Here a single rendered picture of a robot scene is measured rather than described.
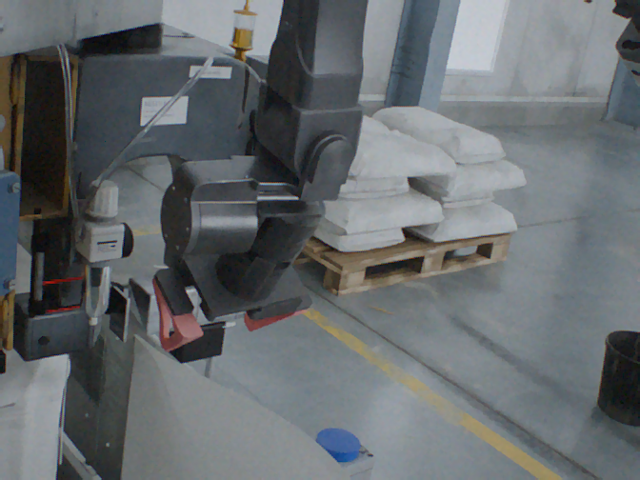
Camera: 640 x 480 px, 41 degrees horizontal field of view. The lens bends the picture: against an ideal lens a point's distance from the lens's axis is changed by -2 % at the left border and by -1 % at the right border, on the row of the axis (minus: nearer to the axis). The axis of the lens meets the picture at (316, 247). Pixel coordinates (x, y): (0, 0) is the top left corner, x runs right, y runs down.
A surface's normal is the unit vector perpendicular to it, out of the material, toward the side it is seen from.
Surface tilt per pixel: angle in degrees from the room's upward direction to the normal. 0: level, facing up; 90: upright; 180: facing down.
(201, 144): 90
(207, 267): 29
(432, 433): 0
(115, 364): 90
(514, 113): 90
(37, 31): 90
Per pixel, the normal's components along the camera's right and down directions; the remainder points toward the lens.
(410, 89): -0.77, 0.11
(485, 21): 0.62, 0.38
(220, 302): 0.43, -0.61
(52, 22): 0.96, 0.23
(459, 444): 0.17, -0.92
